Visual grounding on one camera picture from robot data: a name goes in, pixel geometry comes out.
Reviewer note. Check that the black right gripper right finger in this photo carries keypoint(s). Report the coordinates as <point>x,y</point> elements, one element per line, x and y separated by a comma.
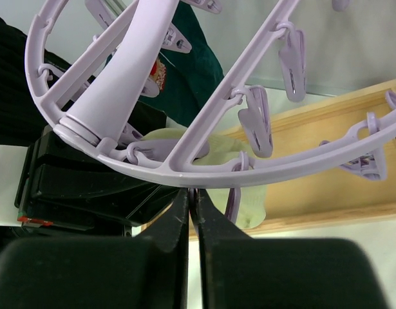
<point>238,271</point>

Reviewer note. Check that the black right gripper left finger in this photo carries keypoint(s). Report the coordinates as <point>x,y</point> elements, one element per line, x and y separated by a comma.
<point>146,271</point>

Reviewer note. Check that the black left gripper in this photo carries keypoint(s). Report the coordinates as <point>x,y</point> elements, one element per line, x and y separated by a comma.
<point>62,191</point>

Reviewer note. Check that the purple round clip hanger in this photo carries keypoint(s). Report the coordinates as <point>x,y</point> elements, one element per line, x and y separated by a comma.
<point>89,106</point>

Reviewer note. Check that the green christmas sock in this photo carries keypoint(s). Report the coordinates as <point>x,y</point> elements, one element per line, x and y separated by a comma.
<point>185,80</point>

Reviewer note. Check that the black shorts on hanger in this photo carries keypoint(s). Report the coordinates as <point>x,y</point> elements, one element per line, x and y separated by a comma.
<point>21,124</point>

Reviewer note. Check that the wooden rack base tray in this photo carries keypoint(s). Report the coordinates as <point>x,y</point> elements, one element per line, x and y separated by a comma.
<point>333,161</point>

